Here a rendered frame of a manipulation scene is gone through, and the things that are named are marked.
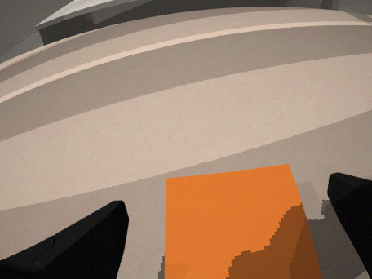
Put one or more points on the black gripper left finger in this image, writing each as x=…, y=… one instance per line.
x=89, y=249

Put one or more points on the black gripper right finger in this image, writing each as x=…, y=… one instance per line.
x=351, y=199

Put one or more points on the orange block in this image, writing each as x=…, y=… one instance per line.
x=246, y=224

